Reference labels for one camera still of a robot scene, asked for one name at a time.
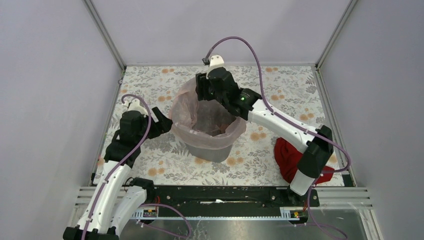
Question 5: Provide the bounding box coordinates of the pink plastic trash bag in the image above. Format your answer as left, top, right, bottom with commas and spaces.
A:
168, 78, 247, 150

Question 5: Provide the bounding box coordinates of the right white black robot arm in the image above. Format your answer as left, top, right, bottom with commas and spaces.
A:
195, 67, 334, 206

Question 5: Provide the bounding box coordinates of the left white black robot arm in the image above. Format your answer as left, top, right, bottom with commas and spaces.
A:
62, 107, 173, 240

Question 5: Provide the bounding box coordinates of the grey plastic trash bin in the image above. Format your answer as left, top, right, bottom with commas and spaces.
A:
185, 143, 233, 163

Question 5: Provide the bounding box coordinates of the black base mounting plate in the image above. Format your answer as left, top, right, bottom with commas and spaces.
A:
145, 185, 320, 212

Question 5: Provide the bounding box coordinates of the red cloth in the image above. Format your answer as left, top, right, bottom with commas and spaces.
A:
273, 137, 335, 185

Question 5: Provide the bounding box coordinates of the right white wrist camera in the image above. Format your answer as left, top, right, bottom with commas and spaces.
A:
202, 54, 225, 78

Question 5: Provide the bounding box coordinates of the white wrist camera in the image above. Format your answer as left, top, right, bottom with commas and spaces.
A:
123, 99, 149, 116
202, 54, 225, 78

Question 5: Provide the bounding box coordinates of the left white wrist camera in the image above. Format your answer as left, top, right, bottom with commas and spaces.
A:
123, 99, 149, 116

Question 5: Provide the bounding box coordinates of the grey slotted cable duct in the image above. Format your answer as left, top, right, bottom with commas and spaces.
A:
130, 207, 305, 221

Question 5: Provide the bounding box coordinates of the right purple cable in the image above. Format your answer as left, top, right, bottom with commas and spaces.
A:
202, 36, 352, 240

